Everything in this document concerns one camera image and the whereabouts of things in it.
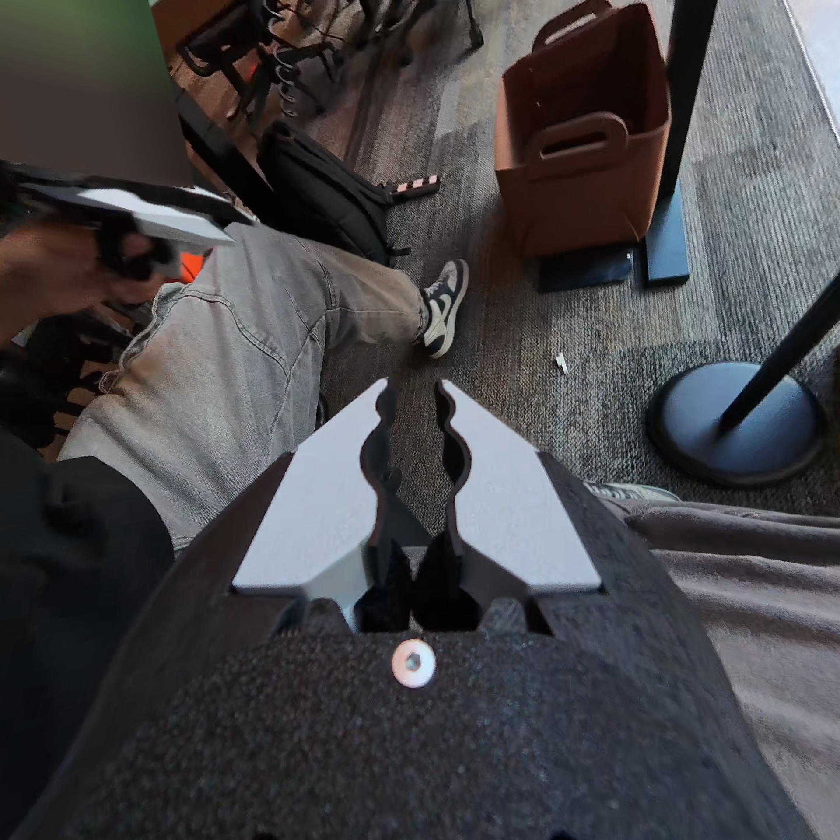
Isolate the brown handled bag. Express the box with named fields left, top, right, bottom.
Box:
left=493, top=0, right=675, bottom=259

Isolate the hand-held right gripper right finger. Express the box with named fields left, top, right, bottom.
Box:
left=435, top=379, right=602, bottom=597

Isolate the black backpack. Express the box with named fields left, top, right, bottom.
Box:
left=256, top=120, right=413, bottom=268

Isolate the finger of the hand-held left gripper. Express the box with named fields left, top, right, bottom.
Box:
left=75, top=187, right=237, bottom=250

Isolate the person's leg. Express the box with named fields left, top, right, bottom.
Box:
left=58, top=223, right=433, bottom=553
left=591, top=499, right=840, bottom=840

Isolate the person's right leg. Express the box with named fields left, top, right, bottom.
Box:
left=591, top=499, right=840, bottom=840

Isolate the person's shoe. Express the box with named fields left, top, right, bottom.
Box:
left=417, top=257, right=471, bottom=361
left=583, top=480, right=683, bottom=506

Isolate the black table foot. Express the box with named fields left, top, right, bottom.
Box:
left=539, top=248, right=636, bottom=294

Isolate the person's left leg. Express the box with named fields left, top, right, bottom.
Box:
left=58, top=223, right=433, bottom=553

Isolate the person's right shoe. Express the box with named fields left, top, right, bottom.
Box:
left=583, top=480, right=683, bottom=506

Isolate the person's left shoe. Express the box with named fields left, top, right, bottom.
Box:
left=417, top=257, right=471, bottom=361

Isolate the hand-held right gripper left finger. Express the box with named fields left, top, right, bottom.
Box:
left=230, top=377, right=398, bottom=632

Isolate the black round-base pole stand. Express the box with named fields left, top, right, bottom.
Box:
left=645, top=272, right=840, bottom=488

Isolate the black table leg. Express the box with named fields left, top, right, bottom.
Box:
left=640, top=0, right=721, bottom=290

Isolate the person's left hand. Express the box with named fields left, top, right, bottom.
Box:
left=0, top=220, right=173, bottom=343

